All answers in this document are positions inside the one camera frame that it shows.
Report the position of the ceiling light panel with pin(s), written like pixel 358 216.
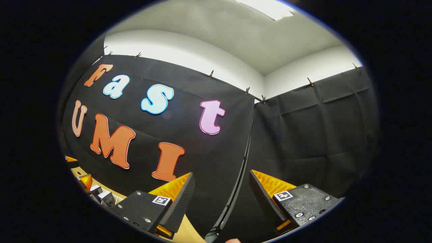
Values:
pixel 270 8

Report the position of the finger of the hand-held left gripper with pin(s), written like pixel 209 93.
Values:
pixel 70 158
pixel 87 181

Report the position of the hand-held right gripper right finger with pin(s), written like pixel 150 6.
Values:
pixel 263 199

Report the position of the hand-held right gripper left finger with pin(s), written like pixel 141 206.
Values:
pixel 180 202

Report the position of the black backdrop stand pole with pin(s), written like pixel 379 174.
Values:
pixel 236 189

